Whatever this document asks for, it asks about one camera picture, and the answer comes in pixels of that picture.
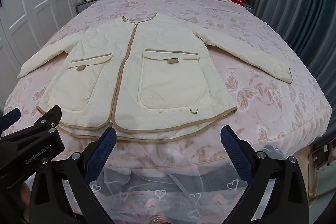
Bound floral pink bedspread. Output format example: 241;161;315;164
2;0;332;170

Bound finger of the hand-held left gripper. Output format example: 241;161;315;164
0;108;21;132
0;105;63;144

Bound grey curtain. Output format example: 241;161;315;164
249;0;336;152

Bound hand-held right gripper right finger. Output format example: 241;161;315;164
220;126;309;224

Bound beige furniture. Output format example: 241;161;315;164
307;145;333;199

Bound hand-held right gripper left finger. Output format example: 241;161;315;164
30;127;117;224

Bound lace bed skirt with hearts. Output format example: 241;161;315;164
25;140;313;224

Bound blue nightstand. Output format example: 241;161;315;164
76;0;106;14
242;0;255;15

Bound cream quilted jacket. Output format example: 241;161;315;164
18;13;293;142

